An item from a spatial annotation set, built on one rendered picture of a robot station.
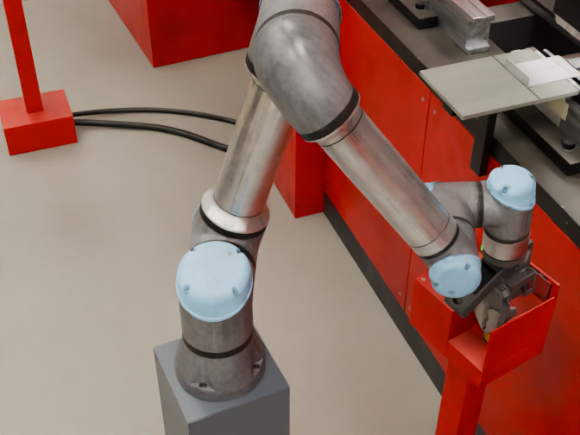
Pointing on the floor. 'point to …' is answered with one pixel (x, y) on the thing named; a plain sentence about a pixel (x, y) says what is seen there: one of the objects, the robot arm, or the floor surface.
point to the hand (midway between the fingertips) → (485, 330)
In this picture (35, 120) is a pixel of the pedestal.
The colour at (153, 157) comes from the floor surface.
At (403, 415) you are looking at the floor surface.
